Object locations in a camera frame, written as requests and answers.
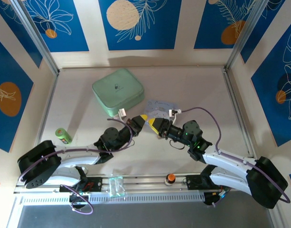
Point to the pastel cartoon tin box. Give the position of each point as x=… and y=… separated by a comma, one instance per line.
x=162, y=107

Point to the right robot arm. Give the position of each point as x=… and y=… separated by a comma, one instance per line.
x=226, y=159

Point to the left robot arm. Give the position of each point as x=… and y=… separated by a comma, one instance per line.
x=76, y=154

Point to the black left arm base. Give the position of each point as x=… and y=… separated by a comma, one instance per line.
x=93, y=184

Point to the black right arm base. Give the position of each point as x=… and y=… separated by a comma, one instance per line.
x=195, y=183

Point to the mint green zip case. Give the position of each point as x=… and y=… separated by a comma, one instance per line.
x=116, y=92

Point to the green cylindrical can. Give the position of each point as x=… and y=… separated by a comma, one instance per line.
x=63, y=136

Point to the orange capped small bottle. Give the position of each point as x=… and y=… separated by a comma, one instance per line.
x=170, y=178

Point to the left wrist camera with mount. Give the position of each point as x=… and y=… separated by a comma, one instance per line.
x=121, y=113

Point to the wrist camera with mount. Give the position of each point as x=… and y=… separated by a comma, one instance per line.
x=121, y=113
x=175, y=113

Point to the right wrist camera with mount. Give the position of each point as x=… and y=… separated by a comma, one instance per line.
x=175, y=113

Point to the aluminium front frame rail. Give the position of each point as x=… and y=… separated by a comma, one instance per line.
x=145, y=180

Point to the aluminium side rail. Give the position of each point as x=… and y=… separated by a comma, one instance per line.
x=233, y=95
x=49, y=107

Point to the aluminium frame post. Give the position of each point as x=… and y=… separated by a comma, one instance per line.
x=36, y=35
x=242, y=35

